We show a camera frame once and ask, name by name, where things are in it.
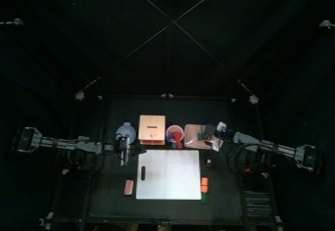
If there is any white cutting board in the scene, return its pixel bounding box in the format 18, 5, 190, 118
135, 149, 203, 201

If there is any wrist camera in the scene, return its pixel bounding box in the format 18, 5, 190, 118
115, 136, 131, 149
198, 124, 219, 142

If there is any small metal cup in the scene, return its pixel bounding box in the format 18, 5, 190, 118
202, 156, 216, 168

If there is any vertical metal frame pole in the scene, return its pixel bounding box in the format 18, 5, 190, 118
166, 0, 172, 96

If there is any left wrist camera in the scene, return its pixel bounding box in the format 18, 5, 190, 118
115, 136, 131, 149

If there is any wooden plate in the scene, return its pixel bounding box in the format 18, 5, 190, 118
182, 122, 216, 150

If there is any blue-grey bowl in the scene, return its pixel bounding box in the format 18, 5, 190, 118
114, 121, 138, 142

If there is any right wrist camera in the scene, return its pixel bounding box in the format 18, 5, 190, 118
198, 124, 219, 142

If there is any pink rectangular toy block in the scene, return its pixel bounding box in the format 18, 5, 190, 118
123, 179, 135, 197

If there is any red plastic cup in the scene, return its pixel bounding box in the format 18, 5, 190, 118
166, 124, 186, 146

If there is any black backdrop cloth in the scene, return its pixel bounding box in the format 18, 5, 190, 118
0, 0, 335, 209

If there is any thin diagonal cord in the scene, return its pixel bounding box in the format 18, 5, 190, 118
79, 0, 232, 96
120, 0, 259, 101

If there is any wooden box with red drawer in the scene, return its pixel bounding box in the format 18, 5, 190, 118
138, 115, 168, 146

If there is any black sheet with white text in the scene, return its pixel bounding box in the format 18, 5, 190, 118
242, 190, 275, 220

